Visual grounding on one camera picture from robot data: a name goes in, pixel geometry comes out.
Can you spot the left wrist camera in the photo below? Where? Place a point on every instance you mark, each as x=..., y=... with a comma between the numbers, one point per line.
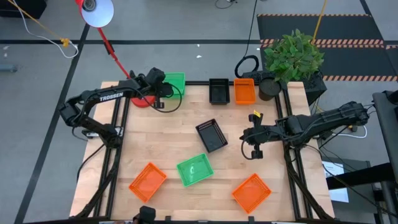
x=154, y=76

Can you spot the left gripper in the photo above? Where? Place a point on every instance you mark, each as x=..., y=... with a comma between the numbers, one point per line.
x=149, y=87

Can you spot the grey floor fixture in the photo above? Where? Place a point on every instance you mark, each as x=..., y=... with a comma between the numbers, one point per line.
x=7, y=68

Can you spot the green plastic basket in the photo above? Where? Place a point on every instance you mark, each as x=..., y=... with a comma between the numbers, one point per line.
x=175, y=79
x=195, y=170

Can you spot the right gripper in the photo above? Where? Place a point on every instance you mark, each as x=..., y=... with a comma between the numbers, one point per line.
x=257, y=137

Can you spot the red desk lamp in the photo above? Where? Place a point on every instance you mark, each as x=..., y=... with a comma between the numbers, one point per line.
x=96, y=15

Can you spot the dark workstation desk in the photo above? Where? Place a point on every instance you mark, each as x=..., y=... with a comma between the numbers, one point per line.
x=387, y=130

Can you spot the black table edge clamp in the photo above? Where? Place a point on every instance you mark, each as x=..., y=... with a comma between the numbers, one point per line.
x=251, y=219
x=168, y=219

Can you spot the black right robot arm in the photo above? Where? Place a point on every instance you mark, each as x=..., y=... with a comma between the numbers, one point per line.
x=326, y=119

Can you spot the small yellow tape tag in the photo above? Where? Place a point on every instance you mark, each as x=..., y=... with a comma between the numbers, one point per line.
x=257, y=114

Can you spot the black aluminium table frame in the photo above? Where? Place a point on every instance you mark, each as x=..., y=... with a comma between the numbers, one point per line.
x=199, y=83

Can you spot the green potted plant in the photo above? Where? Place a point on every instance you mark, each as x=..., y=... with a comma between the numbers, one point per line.
x=292, y=56

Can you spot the white paper sheet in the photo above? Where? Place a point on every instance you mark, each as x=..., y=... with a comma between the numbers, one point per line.
x=339, y=194

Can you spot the hazard-striped black floor mat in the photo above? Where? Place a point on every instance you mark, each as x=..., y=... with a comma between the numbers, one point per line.
x=357, y=62
x=342, y=29

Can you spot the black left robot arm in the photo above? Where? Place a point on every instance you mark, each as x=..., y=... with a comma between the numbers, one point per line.
x=109, y=96

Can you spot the black crossbar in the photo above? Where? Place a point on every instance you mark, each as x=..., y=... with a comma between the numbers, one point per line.
x=360, y=176

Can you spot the orange plastic basket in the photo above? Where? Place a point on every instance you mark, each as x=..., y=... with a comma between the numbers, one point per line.
x=251, y=193
x=147, y=183
x=244, y=93

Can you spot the black box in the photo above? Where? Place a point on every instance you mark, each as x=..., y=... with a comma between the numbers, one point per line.
x=21, y=7

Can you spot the black plastic basket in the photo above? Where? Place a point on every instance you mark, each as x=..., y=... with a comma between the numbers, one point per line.
x=212, y=137
x=219, y=93

